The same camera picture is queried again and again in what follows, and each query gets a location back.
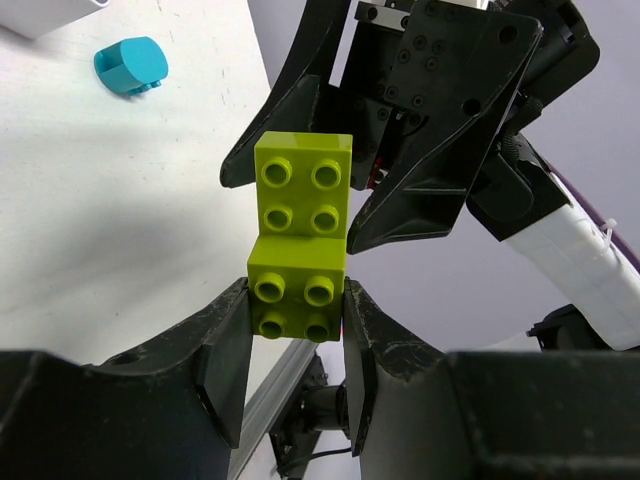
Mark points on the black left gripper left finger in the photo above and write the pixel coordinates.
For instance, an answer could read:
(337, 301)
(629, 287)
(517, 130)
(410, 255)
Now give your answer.
(169, 408)

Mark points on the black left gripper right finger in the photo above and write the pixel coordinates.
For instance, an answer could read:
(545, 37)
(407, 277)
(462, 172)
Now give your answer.
(418, 413)

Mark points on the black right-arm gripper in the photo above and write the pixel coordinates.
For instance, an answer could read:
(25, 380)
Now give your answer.
(426, 88)

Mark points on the lime green lego brick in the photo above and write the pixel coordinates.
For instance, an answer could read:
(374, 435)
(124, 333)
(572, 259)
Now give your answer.
(296, 270)

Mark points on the teal rounded lego brick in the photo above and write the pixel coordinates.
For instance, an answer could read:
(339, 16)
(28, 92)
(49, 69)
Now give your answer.
(131, 66)

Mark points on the white divided container right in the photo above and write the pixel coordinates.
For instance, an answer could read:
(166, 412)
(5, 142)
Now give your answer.
(33, 19)

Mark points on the aluminium table rail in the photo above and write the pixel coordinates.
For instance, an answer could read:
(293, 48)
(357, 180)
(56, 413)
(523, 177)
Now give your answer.
(276, 367)

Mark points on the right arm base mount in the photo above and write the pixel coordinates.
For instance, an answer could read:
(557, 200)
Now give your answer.
(314, 407)

